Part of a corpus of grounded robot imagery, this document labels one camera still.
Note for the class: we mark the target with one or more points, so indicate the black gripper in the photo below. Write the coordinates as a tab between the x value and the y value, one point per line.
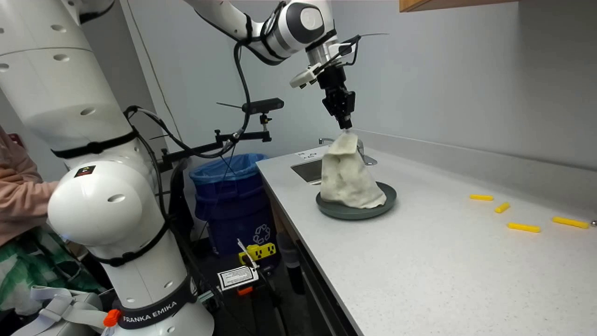
339	90

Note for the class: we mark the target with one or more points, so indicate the cream cloth towel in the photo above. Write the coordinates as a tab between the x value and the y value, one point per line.
348	178

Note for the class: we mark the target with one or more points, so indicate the dark green round plate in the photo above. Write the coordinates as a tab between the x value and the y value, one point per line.
358	213

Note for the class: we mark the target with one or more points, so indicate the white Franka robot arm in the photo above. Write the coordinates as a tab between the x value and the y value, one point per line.
100	211

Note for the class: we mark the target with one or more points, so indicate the stainless steel sink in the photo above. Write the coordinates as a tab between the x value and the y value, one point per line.
309	170

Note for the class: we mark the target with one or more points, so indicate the blue recycling bin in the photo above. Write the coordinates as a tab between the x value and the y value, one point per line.
235	211

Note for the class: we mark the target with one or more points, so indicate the small yellow piece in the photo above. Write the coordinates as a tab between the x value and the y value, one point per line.
524	228
570	223
503	208
483	197

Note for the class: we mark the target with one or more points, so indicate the yellow and black label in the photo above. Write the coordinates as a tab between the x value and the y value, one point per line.
259	254

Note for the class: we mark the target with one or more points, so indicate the white tag card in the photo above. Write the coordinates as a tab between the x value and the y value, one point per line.
238	279

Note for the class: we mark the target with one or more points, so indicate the orange round knob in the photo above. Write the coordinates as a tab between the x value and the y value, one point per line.
111	318

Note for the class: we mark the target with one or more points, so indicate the person in pink sweater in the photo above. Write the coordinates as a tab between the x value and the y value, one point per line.
20	198

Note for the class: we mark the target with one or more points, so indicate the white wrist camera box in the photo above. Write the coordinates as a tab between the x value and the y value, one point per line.
305	77

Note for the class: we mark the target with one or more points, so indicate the black camera on stand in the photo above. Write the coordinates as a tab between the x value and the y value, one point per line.
263	105

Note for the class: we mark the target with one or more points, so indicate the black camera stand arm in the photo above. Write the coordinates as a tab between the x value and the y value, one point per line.
249	135

